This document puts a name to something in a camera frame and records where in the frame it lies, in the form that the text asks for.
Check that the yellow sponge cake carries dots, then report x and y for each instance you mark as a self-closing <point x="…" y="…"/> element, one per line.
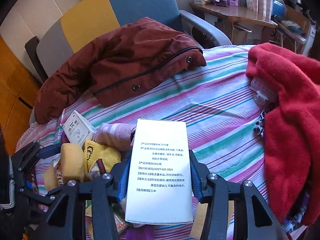
<point x="71" y="167"/>

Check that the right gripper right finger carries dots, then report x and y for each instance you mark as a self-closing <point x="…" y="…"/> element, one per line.
<point x="199" y="173"/>

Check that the wooden desk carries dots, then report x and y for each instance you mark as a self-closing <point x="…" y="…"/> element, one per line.
<point x="231" y="17"/>

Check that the blue round container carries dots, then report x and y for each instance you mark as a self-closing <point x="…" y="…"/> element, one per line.
<point x="278" y="8"/>

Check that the striped bed sheet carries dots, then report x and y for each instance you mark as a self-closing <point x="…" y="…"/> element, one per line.
<point x="215" y="102"/>

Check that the orange wooden wardrobe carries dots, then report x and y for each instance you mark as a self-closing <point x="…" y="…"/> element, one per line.
<point x="18" y="93"/>

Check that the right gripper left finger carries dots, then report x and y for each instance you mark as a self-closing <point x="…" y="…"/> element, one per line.
<point x="120" y="174"/>

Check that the yellow sock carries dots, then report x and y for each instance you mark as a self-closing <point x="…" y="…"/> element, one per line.
<point x="98" y="158"/>

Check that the clear hair clip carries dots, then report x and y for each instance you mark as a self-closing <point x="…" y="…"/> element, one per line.
<point x="263" y="93"/>

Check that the red fleece garment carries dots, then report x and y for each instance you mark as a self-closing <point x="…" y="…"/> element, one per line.
<point x="291" y="139"/>

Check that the white text box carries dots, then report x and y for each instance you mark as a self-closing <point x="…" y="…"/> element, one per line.
<point x="159" y="185"/>

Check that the grey yellow blue chair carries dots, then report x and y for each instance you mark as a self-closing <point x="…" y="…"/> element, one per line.
<point x="90" y="19"/>

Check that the cream medicine box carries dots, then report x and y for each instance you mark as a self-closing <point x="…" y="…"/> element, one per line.
<point x="78" y="129"/>

